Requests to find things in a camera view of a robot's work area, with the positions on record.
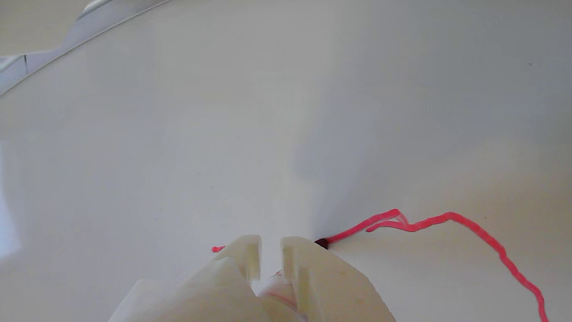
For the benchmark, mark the white marker pen red end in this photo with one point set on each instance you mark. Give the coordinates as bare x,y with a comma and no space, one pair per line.
273,293

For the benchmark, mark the large white whiteboard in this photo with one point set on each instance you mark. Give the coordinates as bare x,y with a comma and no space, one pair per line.
268,134

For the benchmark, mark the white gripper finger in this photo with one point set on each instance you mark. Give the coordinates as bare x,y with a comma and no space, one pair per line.
330,290
214,290

